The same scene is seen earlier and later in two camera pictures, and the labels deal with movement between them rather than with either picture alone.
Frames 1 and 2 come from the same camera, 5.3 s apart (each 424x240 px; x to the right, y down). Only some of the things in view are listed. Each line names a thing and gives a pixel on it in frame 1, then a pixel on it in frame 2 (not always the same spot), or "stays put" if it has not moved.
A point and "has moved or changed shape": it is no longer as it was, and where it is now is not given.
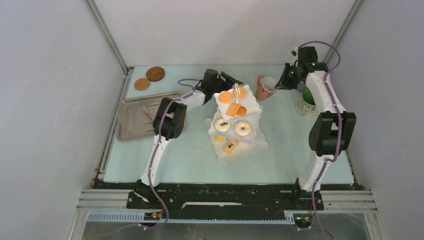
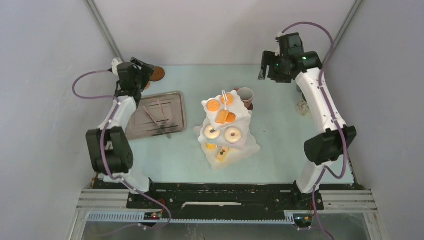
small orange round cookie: [242, 92] → [230, 99]
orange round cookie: [226, 97] → [213, 105]
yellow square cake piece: [233, 109] → [222, 116]
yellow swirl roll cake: [220, 139] → [211, 146]
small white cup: [301, 87] stays put
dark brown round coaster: [155, 73] stays put
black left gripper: [229, 81] → [143, 72]
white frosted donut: [242, 128] → [232, 135]
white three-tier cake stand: [234, 126] has moved or changed shape
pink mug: [265, 87] → [246, 94]
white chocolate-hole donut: [220, 125] → [210, 133]
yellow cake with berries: [230, 147] → [222, 154]
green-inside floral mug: [306, 105] stays put
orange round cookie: [241, 111] → [231, 117]
